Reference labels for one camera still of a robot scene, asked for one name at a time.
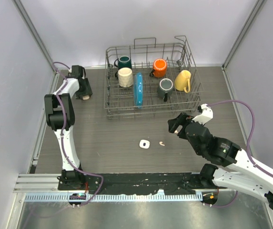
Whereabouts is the white earbud charging case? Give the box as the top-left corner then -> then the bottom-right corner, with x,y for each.
139,139 -> 150,149

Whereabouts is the beige earbud charging case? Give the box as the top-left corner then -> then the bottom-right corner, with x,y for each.
82,95 -> 90,101

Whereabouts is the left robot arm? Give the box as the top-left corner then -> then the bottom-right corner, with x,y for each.
44,77 -> 92,190

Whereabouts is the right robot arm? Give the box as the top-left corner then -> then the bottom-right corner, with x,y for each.
168,109 -> 273,210

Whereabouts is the grey mug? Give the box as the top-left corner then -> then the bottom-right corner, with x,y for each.
157,78 -> 174,102

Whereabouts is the cream ribbed mug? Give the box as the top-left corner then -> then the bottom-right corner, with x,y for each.
115,67 -> 133,88

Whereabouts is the yellow mug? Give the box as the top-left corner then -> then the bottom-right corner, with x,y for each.
174,70 -> 191,93

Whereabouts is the dark green mug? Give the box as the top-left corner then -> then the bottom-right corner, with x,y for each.
114,55 -> 132,69

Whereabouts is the blue plastic plate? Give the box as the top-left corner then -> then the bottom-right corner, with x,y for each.
133,72 -> 143,109

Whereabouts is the orange mug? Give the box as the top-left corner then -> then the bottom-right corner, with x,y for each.
149,59 -> 167,78

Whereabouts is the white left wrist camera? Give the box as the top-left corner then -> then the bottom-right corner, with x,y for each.
67,65 -> 86,79

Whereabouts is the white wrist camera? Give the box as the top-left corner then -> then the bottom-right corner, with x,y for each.
67,65 -> 86,79
192,104 -> 213,126

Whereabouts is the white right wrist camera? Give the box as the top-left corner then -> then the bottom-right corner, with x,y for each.
192,104 -> 213,126

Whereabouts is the grey wire dish rack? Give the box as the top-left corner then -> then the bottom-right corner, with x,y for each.
104,35 -> 203,118

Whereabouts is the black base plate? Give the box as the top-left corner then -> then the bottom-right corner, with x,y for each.
57,172 -> 217,196

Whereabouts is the white slotted cable duct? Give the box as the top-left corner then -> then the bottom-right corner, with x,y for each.
24,190 -> 202,202

